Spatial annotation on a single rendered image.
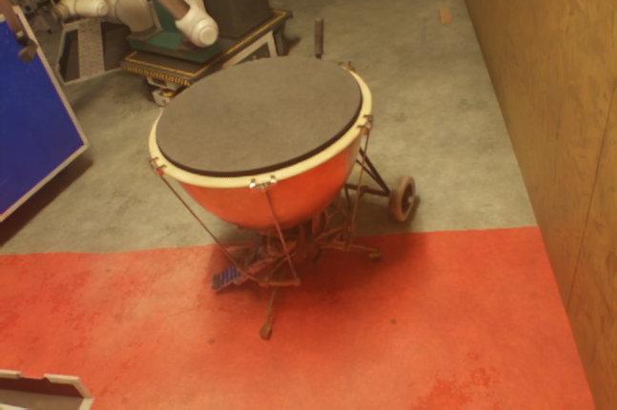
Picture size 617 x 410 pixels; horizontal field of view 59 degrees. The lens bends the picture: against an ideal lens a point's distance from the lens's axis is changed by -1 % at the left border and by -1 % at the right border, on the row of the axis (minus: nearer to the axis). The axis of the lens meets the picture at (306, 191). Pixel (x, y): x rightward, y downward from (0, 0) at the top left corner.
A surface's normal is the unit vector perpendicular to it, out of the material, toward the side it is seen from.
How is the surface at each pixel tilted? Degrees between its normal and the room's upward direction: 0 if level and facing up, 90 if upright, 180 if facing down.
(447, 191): 0
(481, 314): 0
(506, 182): 0
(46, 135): 90
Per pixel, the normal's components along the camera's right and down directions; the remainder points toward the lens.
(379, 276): -0.17, -0.76
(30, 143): 0.88, 0.17
